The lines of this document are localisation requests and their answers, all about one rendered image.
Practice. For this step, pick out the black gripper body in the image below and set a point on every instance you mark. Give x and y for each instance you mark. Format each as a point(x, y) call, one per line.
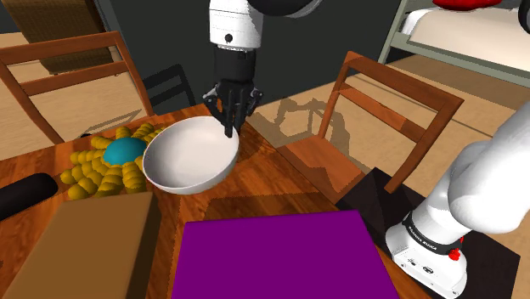
point(234, 64)

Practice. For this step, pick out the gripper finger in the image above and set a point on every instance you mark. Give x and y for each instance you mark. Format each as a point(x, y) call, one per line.
point(246, 103)
point(219, 105)

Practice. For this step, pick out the white bowl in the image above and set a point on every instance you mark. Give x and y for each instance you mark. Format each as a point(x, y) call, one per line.
point(188, 159)

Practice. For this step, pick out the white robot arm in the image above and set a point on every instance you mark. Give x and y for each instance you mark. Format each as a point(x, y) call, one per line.
point(476, 186)

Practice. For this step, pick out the dark chair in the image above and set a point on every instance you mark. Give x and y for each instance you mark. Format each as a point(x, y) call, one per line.
point(165, 82)

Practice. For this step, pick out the wooden table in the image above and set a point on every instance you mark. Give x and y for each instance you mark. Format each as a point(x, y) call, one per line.
point(269, 182)

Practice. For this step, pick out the wooden chair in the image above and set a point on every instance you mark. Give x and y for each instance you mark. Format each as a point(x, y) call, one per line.
point(319, 161)
point(62, 47)

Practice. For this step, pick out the yellow and teal flower toy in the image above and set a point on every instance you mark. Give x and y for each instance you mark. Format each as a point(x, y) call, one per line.
point(122, 151)

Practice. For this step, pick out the purple flat box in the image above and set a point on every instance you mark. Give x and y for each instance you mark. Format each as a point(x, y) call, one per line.
point(281, 261)

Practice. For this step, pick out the black robot stand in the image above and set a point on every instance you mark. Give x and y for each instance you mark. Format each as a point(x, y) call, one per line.
point(372, 207)

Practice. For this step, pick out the brown cardboard box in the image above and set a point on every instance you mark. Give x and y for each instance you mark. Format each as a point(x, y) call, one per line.
point(87, 248)

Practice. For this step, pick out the black cylinder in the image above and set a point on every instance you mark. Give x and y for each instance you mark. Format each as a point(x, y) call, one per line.
point(25, 194)

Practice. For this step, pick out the red pillow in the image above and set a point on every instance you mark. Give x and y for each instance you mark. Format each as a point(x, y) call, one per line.
point(463, 4)

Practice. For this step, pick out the bed with grey frame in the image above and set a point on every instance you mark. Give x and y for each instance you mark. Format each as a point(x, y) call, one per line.
point(468, 33)

